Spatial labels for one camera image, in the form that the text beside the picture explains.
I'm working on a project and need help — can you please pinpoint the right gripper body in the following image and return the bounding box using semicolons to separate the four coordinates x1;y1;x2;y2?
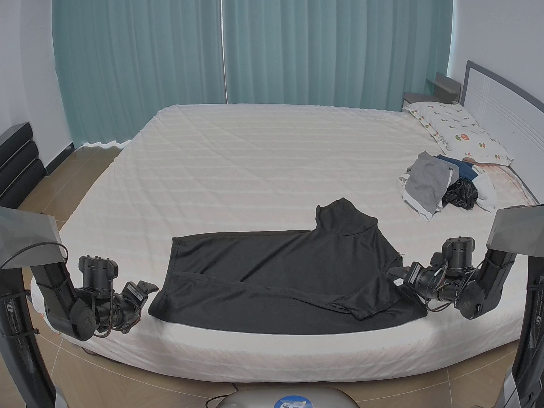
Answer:
401;262;431;290

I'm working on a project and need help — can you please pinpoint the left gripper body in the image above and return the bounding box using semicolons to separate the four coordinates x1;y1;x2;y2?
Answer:
117;281;149;318

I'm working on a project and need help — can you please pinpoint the black T-shirt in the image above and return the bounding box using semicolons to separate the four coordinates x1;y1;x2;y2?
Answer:
148;199;428;334

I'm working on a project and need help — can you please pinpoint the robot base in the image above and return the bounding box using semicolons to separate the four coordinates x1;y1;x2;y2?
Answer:
214;388;355;408

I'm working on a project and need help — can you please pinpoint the bed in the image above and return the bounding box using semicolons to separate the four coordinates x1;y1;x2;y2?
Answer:
30;60;544;383

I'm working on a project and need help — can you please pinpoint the grey garment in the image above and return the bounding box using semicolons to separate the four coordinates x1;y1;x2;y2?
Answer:
399;151;460;222

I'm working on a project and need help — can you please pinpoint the black shiny garment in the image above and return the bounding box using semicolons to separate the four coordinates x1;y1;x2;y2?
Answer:
442;179;479;211

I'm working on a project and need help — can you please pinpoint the white garment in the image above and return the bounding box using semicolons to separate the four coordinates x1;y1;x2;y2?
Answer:
472;170;499;212

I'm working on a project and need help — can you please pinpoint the dark blue garment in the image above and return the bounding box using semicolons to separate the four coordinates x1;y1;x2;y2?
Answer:
435;155;479;182

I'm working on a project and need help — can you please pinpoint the white printed pillow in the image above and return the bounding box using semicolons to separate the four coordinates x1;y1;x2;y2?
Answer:
401;100;515;165

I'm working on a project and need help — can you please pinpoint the black chest of drawers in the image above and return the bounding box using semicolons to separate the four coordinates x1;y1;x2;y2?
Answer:
0;122;45;209

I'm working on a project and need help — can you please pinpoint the grey bedside table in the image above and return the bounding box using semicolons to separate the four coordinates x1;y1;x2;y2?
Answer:
403;73;462;106

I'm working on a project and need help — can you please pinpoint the blue-green curtain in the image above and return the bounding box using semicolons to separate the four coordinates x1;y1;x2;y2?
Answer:
52;0;230;148
222;0;453;111

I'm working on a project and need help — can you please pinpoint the black cable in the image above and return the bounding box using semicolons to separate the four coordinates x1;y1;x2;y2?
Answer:
206;383;238;408
425;296;460;313
93;309;143;339
0;243;69;271

